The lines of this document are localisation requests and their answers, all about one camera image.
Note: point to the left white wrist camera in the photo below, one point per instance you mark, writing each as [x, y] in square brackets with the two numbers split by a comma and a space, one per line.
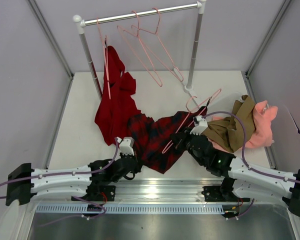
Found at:
[126, 145]

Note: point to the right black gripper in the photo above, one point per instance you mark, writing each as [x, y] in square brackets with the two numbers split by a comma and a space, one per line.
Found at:
[184, 138]

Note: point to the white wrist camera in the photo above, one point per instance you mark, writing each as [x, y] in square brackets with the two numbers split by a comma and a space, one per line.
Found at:
[200, 125]
[126, 145]

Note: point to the white clothes rack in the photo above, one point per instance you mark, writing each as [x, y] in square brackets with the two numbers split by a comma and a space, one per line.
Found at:
[187, 83]

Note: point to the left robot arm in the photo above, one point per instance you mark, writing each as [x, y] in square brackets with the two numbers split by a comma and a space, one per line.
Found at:
[92, 182]

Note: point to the pink hanger holding dress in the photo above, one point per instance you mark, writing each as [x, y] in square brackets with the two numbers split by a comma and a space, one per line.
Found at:
[104, 42]

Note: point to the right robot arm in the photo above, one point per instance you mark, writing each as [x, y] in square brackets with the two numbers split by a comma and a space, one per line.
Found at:
[241, 179]

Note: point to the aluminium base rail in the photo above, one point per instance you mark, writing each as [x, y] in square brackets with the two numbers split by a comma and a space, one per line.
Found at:
[152, 191]

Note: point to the white slotted cable duct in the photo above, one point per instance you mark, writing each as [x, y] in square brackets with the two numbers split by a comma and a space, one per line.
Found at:
[111, 208]

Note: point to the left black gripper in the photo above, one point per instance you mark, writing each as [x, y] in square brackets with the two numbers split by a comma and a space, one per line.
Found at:
[134, 163]

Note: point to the red plaid skirt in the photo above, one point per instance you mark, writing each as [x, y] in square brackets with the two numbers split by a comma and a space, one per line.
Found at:
[151, 137]

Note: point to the brown garment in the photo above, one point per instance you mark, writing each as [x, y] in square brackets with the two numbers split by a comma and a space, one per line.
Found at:
[228, 133]

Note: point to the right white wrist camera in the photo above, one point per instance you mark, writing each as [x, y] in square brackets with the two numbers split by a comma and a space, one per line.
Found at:
[200, 125]

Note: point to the pink garment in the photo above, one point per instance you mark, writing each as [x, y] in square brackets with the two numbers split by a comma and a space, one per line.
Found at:
[263, 115]

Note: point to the red dress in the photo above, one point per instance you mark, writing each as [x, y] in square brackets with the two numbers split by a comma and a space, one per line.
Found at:
[117, 105]

